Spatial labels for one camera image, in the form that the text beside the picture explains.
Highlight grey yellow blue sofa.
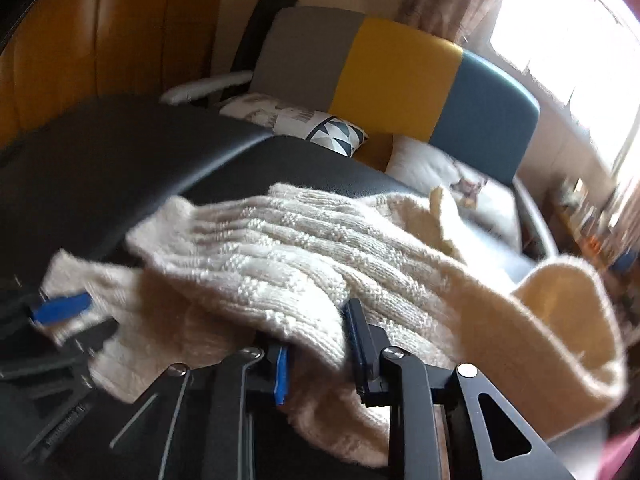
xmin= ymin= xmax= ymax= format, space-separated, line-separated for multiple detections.
xmin=160 ymin=6 xmax=558 ymax=258

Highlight geometric patterned cushion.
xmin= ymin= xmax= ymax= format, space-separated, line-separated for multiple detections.
xmin=219 ymin=93 xmax=368 ymax=157

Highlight cluttered wooden side table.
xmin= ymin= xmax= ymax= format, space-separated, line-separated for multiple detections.
xmin=542 ymin=179 xmax=639 ymax=297

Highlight white deer print cushion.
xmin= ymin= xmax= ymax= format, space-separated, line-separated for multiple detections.
xmin=386 ymin=136 xmax=522 ymax=252

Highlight orange wooden cabinet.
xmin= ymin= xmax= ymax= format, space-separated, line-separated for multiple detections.
xmin=1 ymin=0 xmax=220 ymax=144

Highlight black leather folding table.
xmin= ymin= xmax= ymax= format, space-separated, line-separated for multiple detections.
xmin=1 ymin=98 xmax=400 ymax=285

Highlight cream knitted sweater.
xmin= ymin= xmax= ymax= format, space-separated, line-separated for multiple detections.
xmin=42 ymin=183 xmax=628 ymax=467

